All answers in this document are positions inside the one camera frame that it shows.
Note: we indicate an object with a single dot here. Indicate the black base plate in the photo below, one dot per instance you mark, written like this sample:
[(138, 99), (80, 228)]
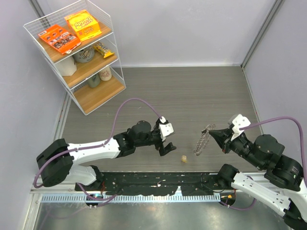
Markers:
[(162, 183)]

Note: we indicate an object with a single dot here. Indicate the orange snack box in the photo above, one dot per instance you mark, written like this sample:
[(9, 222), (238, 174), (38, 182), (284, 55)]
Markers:
[(60, 39)]

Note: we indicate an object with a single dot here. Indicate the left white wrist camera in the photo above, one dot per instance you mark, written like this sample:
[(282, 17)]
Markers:
[(166, 130)]

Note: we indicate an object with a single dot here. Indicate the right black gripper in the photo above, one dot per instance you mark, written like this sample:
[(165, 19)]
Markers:
[(221, 136)]

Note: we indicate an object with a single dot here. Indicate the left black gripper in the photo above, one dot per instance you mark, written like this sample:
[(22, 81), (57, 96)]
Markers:
[(163, 150)]

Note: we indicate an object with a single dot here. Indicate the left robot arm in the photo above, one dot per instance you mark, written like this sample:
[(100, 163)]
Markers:
[(63, 162)]

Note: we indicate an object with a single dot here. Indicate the slotted cable duct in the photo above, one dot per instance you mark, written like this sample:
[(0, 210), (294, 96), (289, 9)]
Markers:
[(177, 197)]

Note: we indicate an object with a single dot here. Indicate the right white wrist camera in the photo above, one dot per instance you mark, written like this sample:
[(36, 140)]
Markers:
[(239, 124)]

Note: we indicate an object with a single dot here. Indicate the metal disc with keyrings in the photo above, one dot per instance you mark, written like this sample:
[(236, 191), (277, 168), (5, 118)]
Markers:
[(204, 139)]

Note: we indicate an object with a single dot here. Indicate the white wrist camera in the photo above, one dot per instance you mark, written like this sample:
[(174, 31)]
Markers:
[(166, 130), (239, 124)]

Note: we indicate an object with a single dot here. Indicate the yellow apple snack box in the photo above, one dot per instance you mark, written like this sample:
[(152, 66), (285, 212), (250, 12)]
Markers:
[(83, 24)]

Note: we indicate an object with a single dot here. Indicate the yellow candy bar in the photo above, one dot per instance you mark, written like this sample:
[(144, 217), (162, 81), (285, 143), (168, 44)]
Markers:
[(103, 50)]

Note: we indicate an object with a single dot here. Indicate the beige printed cup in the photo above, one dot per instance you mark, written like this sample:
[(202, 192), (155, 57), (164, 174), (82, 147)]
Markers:
[(105, 74)]

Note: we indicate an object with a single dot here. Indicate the white wire shelf rack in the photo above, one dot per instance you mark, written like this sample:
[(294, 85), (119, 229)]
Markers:
[(91, 73)]

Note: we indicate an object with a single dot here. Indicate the white paper roll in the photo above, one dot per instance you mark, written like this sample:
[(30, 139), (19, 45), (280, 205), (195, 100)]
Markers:
[(66, 67)]

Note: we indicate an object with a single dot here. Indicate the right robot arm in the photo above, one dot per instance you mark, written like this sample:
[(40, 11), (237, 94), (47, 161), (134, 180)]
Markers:
[(286, 191)]

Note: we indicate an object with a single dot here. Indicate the green grey can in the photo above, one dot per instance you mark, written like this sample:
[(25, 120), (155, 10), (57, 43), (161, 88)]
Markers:
[(94, 81)]

